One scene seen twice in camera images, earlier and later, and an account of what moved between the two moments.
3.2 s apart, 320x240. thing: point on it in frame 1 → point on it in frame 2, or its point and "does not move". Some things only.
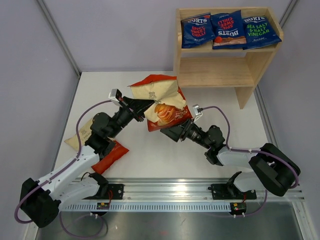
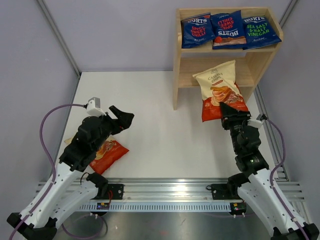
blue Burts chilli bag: [197, 31] does not move
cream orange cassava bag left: [105, 161] does not move
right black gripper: [181, 131] → [228, 113]
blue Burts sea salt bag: [258, 32] does not move
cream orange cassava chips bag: [170, 107] → [217, 84]
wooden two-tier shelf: [223, 68] does not move
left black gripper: [138, 107] → [123, 122]
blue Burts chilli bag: [229, 31] does not move
